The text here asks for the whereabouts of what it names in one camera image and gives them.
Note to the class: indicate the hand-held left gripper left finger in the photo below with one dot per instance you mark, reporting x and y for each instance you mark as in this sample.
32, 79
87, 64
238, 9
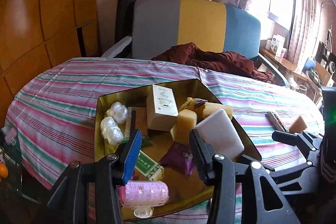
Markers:
132, 158

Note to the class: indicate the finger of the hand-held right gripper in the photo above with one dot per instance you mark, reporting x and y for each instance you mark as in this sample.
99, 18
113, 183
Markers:
286, 135
294, 179

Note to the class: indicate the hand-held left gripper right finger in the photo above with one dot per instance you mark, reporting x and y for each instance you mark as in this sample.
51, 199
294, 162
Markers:
198, 158

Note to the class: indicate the small brown packet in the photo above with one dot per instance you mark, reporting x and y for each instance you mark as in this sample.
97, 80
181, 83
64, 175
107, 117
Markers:
277, 121

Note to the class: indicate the green patterned box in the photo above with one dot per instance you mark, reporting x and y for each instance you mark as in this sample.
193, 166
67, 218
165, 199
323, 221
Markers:
149, 166

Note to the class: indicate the purple pouch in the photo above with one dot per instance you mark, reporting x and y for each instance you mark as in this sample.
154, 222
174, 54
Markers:
176, 158

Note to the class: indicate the white sponge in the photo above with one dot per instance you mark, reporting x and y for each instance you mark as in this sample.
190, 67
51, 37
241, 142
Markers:
220, 132

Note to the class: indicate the white plastic ball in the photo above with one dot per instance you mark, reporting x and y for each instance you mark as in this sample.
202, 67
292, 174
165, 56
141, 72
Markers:
118, 112
111, 130

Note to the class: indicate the pink hair roller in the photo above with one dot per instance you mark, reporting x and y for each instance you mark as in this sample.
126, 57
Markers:
147, 192

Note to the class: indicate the cream carton box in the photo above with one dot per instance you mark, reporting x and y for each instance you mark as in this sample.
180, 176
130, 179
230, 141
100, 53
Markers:
161, 108

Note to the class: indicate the gold metal tin box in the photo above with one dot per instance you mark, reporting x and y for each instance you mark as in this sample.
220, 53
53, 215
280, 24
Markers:
120, 99

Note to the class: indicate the cardboard box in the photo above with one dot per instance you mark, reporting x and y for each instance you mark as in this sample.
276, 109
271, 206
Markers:
322, 73

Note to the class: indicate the blue round object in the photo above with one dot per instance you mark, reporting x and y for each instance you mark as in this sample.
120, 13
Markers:
309, 64

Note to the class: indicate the black speaker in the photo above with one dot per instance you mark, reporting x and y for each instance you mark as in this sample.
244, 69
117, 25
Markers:
328, 58

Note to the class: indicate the wooden side table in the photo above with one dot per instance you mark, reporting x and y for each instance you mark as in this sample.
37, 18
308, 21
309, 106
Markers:
288, 64

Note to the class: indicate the pink cup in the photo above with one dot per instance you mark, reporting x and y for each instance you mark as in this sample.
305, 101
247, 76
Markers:
284, 53

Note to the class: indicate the white carton box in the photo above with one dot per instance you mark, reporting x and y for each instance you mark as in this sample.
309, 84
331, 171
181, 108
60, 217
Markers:
277, 43

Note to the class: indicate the striped tablecloth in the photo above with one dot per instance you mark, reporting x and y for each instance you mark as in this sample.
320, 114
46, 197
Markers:
65, 87

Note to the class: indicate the maroon cloth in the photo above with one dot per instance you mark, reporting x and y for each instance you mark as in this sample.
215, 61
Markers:
210, 58

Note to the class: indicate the glass side table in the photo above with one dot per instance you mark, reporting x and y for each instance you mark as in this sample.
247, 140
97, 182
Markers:
15, 184

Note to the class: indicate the orange fruit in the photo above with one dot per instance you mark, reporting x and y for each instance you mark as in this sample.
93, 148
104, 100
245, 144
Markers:
3, 172

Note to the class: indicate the grey yellow blue chair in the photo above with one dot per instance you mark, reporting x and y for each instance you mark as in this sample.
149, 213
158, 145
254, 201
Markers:
202, 24

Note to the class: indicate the wooden wardrobe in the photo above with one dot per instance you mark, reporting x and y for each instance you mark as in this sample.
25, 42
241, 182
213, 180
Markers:
39, 16

